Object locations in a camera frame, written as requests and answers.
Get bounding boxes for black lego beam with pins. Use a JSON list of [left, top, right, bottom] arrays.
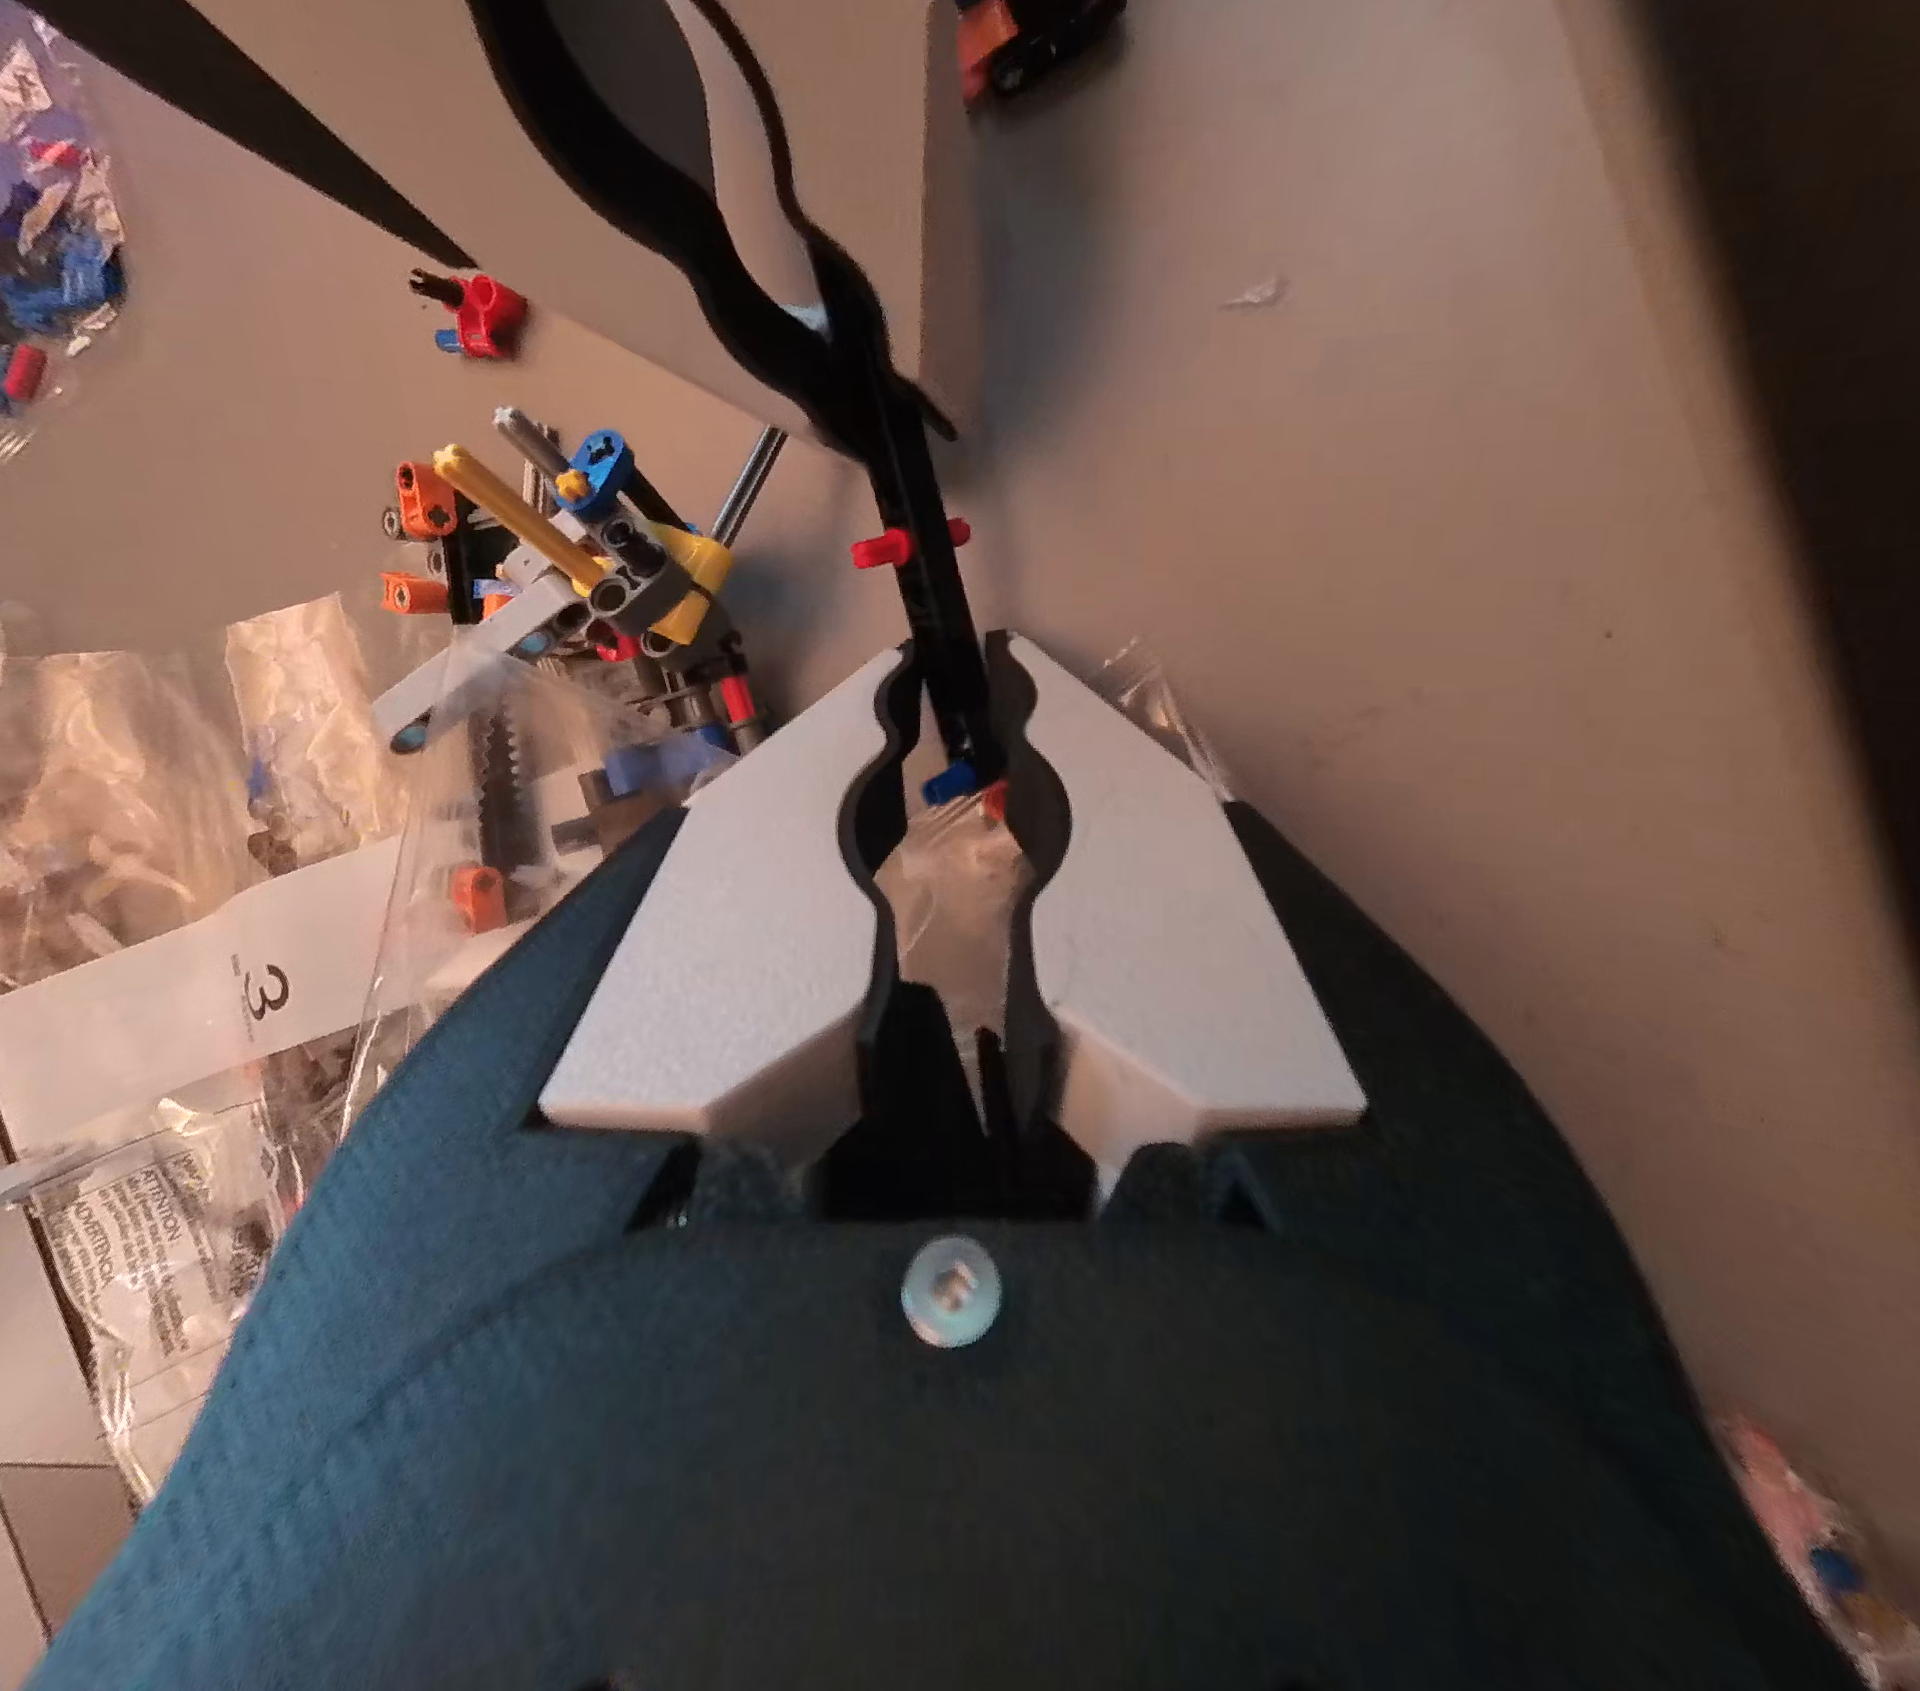
[[850, 370, 1010, 822]]

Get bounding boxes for clear bag with white strip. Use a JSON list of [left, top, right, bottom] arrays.
[[0, 822, 518, 1512]]

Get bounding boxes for multicoloured lego assembly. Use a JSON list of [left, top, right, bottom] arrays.
[[366, 403, 793, 932]]

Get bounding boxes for small bag blue lego parts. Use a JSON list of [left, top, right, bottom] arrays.
[[0, 0, 135, 454]]

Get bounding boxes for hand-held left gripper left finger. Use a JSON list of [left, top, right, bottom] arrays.
[[533, 639, 919, 1204]]

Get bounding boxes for red lego connector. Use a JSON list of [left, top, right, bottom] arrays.
[[408, 269, 530, 361]]

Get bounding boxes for black perforated panel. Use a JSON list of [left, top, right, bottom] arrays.
[[1566, 0, 1920, 1543]]

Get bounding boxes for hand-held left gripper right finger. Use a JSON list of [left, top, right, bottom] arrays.
[[985, 627, 1371, 1208]]

